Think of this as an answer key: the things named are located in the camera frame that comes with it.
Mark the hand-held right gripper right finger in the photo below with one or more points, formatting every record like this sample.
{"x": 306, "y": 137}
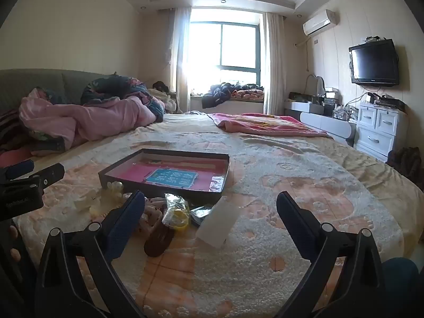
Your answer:
{"x": 294, "y": 227}

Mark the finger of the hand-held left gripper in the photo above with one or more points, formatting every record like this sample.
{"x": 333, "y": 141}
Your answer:
{"x": 49, "y": 175}
{"x": 20, "y": 169}

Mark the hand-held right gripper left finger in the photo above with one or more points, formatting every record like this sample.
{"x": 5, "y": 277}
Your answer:
{"x": 124, "y": 227}

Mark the pink plush hair accessory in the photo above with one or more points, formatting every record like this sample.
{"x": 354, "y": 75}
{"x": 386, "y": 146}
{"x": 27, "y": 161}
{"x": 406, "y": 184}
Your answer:
{"x": 150, "y": 210}

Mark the brown hair claw clip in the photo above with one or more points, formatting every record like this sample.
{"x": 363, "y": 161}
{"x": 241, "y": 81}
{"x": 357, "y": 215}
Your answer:
{"x": 159, "y": 238}

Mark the clear bag with yellow item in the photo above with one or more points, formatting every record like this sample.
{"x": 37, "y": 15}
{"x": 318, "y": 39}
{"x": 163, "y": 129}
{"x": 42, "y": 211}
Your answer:
{"x": 175, "y": 212}

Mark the dark shallow cardboard box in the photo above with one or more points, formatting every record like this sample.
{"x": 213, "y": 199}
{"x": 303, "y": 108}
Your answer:
{"x": 159, "y": 159}

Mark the white plastic packet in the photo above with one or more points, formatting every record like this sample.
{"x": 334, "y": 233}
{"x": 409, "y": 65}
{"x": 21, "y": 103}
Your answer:
{"x": 218, "y": 222}

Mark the person's left hand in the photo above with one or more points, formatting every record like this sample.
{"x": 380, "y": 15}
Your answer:
{"x": 14, "y": 254}

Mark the dark striped cloth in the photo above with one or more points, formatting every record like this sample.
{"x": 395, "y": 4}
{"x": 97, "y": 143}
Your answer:
{"x": 11, "y": 132}

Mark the white hair accessory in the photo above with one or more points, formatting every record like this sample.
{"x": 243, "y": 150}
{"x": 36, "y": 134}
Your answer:
{"x": 86, "y": 202}

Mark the blue booklet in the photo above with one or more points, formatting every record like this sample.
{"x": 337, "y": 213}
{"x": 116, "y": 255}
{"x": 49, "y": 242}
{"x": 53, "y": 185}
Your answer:
{"x": 172, "y": 176}

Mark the pink quilt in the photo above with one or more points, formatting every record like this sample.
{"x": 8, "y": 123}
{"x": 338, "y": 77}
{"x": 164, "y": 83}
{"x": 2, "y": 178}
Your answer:
{"x": 99, "y": 119}

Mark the small dark foil packet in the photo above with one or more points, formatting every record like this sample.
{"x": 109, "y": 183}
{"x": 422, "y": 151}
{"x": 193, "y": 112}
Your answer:
{"x": 200, "y": 215}

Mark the green padded headboard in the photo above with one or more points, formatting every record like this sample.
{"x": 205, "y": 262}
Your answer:
{"x": 39, "y": 82}

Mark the dark floral quilt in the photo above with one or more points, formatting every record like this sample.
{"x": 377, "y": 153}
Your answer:
{"x": 109, "y": 87}

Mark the pink printed blanket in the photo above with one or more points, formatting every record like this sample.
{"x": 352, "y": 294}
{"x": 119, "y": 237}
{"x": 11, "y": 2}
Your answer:
{"x": 265, "y": 122}

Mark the white dressing table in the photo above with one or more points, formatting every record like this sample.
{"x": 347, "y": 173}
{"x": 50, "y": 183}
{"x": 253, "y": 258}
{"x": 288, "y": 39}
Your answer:
{"x": 318, "y": 119}

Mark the person's blue trouser leg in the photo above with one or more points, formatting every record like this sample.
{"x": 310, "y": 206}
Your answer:
{"x": 399, "y": 285}

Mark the dark brown bag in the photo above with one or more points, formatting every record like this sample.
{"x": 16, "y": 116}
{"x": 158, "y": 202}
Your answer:
{"x": 405, "y": 165}

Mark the white drawer cabinet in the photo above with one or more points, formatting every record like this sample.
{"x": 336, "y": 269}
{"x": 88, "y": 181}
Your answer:
{"x": 377, "y": 129}

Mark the table mirror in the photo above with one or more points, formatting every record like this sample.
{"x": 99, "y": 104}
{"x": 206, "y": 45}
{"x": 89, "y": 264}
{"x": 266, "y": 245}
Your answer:
{"x": 314, "y": 84}

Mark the dark jacket on windowsill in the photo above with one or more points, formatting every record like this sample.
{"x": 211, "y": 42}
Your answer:
{"x": 218, "y": 93}

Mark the black set-top box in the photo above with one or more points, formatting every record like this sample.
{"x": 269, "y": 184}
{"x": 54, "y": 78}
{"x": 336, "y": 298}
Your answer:
{"x": 387, "y": 101}

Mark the sheer white curtain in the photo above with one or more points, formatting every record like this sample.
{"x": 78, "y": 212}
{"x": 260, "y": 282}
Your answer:
{"x": 273, "y": 63}
{"x": 180, "y": 59}

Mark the window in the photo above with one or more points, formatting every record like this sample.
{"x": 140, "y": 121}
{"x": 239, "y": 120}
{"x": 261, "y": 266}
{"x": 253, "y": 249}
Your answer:
{"x": 228, "y": 44}

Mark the white air conditioner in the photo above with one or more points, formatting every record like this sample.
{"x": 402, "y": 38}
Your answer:
{"x": 319, "y": 22}

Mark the black wall television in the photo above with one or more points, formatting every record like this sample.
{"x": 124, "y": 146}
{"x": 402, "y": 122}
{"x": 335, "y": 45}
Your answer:
{"x": 374, "y": 63}

